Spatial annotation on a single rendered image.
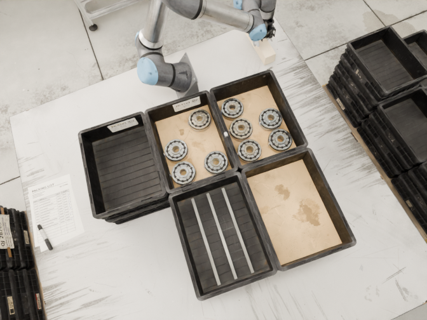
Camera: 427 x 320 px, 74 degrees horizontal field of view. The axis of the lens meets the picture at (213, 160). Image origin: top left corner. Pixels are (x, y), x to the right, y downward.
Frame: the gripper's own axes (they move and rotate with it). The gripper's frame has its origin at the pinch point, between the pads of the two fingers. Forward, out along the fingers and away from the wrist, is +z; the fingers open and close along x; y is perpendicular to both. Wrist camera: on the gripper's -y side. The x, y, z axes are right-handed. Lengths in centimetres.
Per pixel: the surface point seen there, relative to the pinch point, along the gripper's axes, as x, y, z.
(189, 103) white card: -50, 27, -13
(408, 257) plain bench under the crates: 8, 124, 5
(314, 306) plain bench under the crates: -37, 125, 5
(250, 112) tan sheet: -25.5, 40.1, -7.6
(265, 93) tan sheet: -14.9, 33.9, -7.6
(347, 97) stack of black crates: 54, 33, 46
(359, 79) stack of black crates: 54, 32, 26
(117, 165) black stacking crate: -91, 39, -7
